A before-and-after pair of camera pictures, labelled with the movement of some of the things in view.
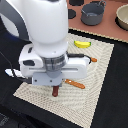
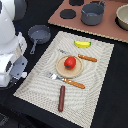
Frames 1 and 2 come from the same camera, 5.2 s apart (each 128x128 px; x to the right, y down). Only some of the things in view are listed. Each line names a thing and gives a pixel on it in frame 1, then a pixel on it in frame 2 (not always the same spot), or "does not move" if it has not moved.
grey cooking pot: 92,13 does not move
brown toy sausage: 55,90 → 61,98
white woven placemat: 74,103 does not move
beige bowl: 121,19 does not move
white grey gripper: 51,71 → 13,65
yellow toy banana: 82,45 does not move
